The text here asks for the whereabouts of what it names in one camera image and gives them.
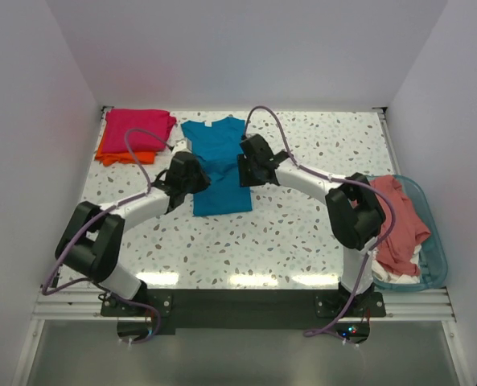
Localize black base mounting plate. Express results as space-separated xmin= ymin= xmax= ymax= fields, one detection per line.
xmin=98 ymin=288 xmax=386 ymax=339

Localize pink t shirt in basket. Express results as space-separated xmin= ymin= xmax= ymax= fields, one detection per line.
xmin=371 ymin=175 xmax=431 ymax=277

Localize white t shirt in basket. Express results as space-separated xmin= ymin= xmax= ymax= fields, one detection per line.
xmin=372 ymin=245 xmax=421 ymax=285

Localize aluminium table frame rail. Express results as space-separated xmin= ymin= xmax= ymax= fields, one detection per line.
xmin=31 ymin=287 xmax=456 ymax=322

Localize folded orange t shirt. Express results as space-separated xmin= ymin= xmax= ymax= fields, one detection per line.
xmin=94 ymin=138 xmax=156 ymax=166

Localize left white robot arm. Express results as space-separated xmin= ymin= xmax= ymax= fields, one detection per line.
xmin=55 ymin=151 xmax=210 ymax=315

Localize folded magenta t shirt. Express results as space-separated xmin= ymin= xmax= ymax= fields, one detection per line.
xmin=102 ymin=109 xmax=177 ymax=154

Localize purple cable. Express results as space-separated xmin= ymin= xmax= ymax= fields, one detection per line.
xmin=41 ymin=128 xmax=175 ymax=345
xmin=302 ymin=105 xmax=397 ymax=339

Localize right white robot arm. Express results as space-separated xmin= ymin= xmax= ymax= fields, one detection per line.
xmin=237 ymin=134 xmax=386 ymax=316

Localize clear teal plastic basket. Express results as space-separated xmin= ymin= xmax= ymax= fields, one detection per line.
xmin=368 ymin=175 xmax=448 ymax=292

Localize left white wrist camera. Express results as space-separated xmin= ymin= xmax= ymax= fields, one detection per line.
xmin=172 ymin=138 xmax=192 ymax=154

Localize blue t shirt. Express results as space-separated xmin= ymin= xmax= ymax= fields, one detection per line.
xmin=181 ymin=117 xmax=253 ymax=216

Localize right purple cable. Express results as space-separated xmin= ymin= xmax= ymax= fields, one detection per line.
xmin=302 ymin=105 xmax=397 ymax=339

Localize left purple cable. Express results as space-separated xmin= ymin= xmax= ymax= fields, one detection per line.
xmin=41 ymin=128 xmax=175 ymax=345

